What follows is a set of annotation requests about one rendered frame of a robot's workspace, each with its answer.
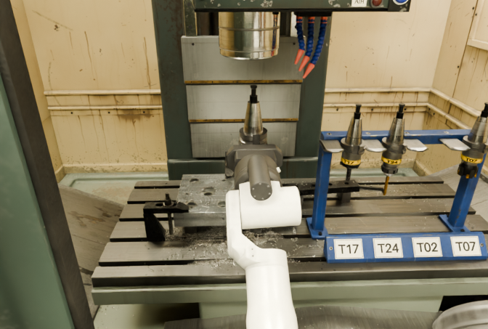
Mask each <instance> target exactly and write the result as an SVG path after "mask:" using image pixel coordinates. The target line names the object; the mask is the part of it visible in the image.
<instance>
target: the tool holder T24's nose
mask: <svg viewBox="0 0 488 329"><path fill-rule="evenodd" d="M397 166H398V165H390V164H387V163H384V162H383V165H381V171H382V172H383V173H384V175H386V176H393V175H394V174H396V173H397V172H398V168H397Z"/></svg>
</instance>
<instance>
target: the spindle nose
mask: <svg viewBox="0 0 488 329"><path fill-rule="evenodd" d="M218 24H219V48H220V54H221V55H222V56H224V57H228V58H233V59H241V60H257V59H265V58H270V57H274V56H276V55H277V54H278V48H279V44H280V12H218Z"/></svg>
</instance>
